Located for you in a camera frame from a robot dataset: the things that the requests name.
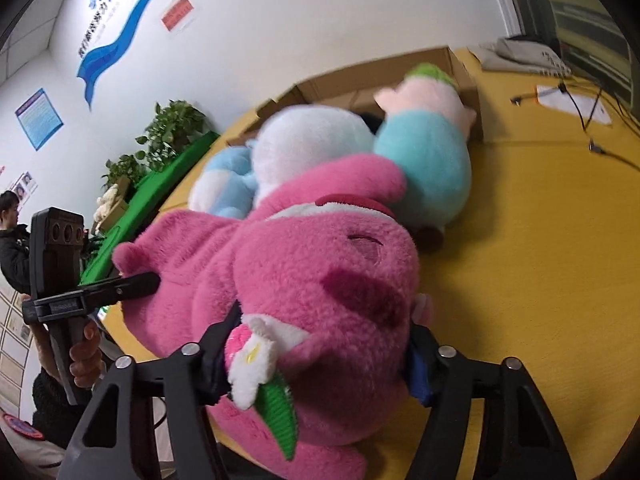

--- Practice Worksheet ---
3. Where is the red wall notice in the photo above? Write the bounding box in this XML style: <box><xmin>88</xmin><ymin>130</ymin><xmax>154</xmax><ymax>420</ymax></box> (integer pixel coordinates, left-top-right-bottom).
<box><xmin>161</xmin><ymin>0</ymin><xmax>197</xmax><ymax>33</ymax></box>

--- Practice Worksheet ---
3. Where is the teal and pink plush toy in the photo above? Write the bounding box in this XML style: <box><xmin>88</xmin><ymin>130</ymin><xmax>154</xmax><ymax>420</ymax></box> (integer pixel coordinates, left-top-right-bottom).
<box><xmin>372</xmin><ymin>62</ymin><xmax>478</xmax><ymax>251</ymax></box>

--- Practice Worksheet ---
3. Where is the blue wall poster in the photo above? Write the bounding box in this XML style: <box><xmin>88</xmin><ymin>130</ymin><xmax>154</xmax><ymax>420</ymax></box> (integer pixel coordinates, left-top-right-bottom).
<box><xmin>14</xmin><ymin>88</ymin><xmax>65</xmax><ymax>151</ymax></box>

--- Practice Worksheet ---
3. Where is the white and blue plush toy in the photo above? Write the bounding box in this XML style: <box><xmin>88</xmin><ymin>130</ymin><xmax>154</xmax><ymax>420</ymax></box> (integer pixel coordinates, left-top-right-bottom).
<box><xmin>189</xmin><ymin>105</ymin><xmax>376</xmax><ymax>221</ymax></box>

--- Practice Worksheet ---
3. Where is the person's left hand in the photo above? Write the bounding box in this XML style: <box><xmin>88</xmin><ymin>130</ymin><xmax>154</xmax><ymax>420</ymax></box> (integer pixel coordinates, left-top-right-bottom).
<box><xmin>69</xmin><ymin>320</ymin><xmax>102</xmax><ymax>390</ymax></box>

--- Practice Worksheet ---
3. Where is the grey cloth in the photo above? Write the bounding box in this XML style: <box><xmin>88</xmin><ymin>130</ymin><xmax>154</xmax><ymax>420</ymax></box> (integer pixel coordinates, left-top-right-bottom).
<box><xmin>472</xmin><ymin>36</ymin><xmax>573</xmax><ymax>78</ymax></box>

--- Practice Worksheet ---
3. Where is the large cardboard box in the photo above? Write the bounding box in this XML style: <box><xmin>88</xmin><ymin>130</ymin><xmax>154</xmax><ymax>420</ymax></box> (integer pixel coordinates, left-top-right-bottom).
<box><xmin>227</xmin><ymin>46</ymin><xmax>485</xmax><ymax>148</ymax></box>

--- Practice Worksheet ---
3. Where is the person's left forearm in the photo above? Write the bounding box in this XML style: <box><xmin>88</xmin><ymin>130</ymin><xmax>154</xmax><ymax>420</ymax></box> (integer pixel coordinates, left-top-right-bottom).
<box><xmin>31</xmin><ymin>367</ymin><xmax>107</xmax><ymax>450</ymax></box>

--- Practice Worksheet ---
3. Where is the small potted plant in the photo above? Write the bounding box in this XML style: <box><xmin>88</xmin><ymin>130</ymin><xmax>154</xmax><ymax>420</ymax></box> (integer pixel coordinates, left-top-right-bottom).
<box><xmin>102</xmin><ymin>155</ymin><xmax>146</xmax><ymax>198</ymax></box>

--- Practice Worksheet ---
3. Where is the white paper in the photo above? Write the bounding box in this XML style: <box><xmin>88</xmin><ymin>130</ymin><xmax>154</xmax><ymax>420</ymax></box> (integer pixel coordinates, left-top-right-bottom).
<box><xmin>536</xmin><ymin>84</ymin><xmax>613</xmax><ymax>128</ymax></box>

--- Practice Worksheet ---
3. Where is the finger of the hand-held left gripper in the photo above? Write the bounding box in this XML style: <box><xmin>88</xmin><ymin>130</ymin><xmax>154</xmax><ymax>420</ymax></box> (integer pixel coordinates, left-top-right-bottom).
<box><xmin>75</xmin><ymin>272</ymin><xmax>162</xmax><ymax>312</ymax></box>

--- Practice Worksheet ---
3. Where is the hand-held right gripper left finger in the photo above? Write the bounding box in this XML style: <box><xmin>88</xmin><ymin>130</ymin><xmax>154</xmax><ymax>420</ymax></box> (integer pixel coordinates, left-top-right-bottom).
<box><xmin>57</xmin><ymin>302</ymin><xmax>244</xmax><ymax>480</ymax></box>

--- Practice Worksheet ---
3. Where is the large potted plant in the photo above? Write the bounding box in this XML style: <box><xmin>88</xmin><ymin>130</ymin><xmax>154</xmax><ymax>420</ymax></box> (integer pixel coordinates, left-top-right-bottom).
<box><xmin>136</xmin><ymin>101</ymin><xmax>208</xmax><ymax>168</ymax></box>

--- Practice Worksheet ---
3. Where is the blue wall decal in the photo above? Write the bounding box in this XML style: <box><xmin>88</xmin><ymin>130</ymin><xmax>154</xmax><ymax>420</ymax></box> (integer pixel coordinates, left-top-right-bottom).
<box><xmin>76</xmin><ymin>0</ymin><xmax>201</xmax><ymax>111</ymax></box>

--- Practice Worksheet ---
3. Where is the green table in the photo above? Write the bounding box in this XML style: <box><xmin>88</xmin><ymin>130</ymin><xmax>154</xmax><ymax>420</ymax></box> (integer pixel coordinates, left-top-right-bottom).
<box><xmin>80</xmin><ymin>131</ymin><xmax>221</xmax><ymax>286</ymax></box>

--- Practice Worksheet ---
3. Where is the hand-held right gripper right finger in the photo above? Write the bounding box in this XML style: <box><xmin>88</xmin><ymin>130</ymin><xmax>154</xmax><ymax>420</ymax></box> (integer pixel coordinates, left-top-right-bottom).
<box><xmin>402</xmin><ymin>324</ymin><xmax>581</xmax><ymax>480</ymax></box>

